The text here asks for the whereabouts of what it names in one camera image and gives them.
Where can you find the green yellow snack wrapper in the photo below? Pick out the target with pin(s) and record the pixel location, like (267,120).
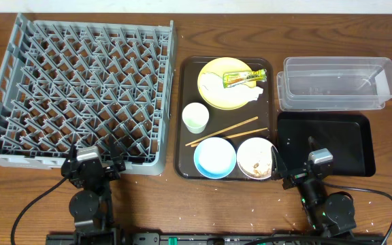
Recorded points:
(235,78)

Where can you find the clear plastic waste bin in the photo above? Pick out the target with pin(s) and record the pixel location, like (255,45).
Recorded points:
(334,83)

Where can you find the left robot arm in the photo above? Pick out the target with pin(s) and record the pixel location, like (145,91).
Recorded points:
(91,207)

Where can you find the white plastic cup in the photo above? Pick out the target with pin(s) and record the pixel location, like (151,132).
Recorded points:
(195,117)

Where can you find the light blue bowl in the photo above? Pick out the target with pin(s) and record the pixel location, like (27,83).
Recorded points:
(215,158)

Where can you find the grey plastic dishwasher rack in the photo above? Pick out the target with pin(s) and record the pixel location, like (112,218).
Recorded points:
(80,84)

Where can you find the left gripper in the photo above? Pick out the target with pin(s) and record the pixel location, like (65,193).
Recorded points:
(92,169)

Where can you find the dark brown serving tray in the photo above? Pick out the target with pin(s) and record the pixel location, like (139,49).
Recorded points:
(263,108)

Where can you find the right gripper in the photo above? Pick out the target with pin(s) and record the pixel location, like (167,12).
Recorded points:
(280,171)

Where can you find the white paper napkin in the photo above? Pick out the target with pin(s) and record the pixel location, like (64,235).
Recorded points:
(212,86)

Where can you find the yellow round plate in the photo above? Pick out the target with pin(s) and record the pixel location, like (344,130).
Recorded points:
(220,66)

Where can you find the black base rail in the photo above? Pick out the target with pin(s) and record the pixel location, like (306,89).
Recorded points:
(157,239)

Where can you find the black rectangular tray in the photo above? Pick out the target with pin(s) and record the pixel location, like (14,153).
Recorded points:
(348,137)

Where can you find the rice food waste pile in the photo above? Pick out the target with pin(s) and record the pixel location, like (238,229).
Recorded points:
(261,169)

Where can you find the wooden chopstick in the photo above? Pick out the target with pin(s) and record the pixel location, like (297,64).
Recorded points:
(227,137)
(223,130)

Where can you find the pink white bowl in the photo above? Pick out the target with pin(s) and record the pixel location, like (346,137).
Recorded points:
(253,150)

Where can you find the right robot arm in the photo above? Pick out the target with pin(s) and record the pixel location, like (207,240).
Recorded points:
(331,215)

